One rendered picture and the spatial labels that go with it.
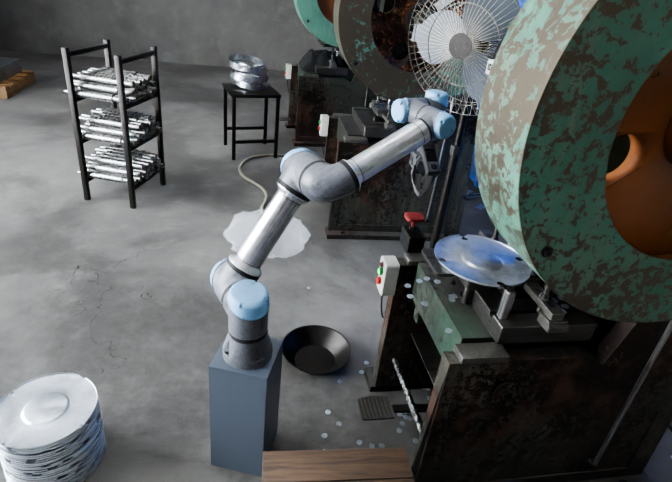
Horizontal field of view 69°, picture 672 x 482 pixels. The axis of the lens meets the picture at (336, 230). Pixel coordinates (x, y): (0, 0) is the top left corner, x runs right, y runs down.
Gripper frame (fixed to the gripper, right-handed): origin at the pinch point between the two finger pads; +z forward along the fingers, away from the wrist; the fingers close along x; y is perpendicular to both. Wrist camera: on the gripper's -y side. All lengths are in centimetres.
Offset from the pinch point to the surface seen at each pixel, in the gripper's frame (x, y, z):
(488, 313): -8, -48, 15
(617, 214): -12, -73, -30
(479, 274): -5.6, -41.1, 6.3
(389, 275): 10.7, -12.8, 25.8
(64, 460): 114, -43, 71
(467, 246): -8.6, -25.4, 6.4
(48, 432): 118, -40, 61
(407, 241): 3.3, -5.1, 16.5
